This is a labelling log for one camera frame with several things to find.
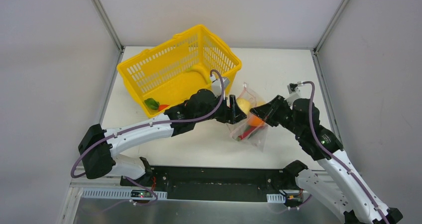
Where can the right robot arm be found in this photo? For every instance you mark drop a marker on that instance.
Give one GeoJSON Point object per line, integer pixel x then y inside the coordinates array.
{"type": "Point", "coordinates": [353, 202]}

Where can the yellow banana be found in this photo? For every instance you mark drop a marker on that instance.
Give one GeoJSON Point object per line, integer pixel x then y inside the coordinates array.
{"type": "Point", "coordinates": [202, 70]}

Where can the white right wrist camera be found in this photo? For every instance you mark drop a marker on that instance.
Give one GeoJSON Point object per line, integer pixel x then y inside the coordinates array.
{"type": "Point", "coordinates": [294, 93]}

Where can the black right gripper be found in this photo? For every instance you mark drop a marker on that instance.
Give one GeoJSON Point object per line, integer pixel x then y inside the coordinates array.
{"type": "Point", "coordinates": [274, 107]}

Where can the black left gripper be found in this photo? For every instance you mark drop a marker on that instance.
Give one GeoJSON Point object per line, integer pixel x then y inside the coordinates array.
{"type": "Point", "coordinates": [229, 109]}

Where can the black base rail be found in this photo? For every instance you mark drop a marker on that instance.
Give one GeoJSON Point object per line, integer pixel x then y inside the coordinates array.
{"type": "Point", "coordinates": [223, 184]}

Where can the pale yellow round fruit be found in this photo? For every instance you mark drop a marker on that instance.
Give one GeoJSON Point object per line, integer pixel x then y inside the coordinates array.
{"type": "Point", "coordinates": [244, 105]}

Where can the red chili pepper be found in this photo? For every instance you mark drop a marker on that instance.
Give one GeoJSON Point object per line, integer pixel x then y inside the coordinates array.
{"type": "Point", "coordinates": [250, 130]}

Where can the green leaf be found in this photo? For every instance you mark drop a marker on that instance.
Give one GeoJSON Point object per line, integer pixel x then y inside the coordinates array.
{"type": "Point", "coordinates": [152, 104]}

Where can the white slotted cable duct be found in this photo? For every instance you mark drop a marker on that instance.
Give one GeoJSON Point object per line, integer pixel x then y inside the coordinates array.
{"type": "Point", "coordinates": [120, 194]}

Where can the clear zip top bag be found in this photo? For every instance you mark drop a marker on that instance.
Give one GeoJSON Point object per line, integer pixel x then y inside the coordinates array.
{"type": "Point", "coordinates": [258, 139]}

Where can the orange tangerine with leaf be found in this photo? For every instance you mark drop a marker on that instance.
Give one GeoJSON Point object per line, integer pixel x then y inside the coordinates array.
{"type": "Point", "coordinates": [255, 121]}

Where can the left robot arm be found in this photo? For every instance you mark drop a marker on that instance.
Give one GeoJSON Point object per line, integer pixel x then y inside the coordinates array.
{"type": "Point", "coordinates": [101, 149]}

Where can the yellow plastic basket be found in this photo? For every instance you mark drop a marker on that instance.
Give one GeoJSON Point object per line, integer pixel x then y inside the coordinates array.
{"type": "Point", "coordinates": [160, 72]}

